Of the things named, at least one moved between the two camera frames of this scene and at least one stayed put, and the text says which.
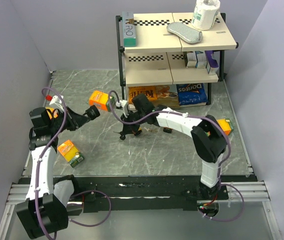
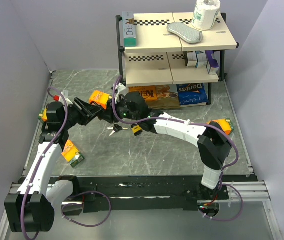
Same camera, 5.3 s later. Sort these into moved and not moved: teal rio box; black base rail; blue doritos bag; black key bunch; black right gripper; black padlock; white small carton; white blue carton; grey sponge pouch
Moved: black right gripper; black key bunch; black padlock
Not moved: blue doritos bag; black base rail; teal rio box; white small carton; white blue carton; grey sponge pouch
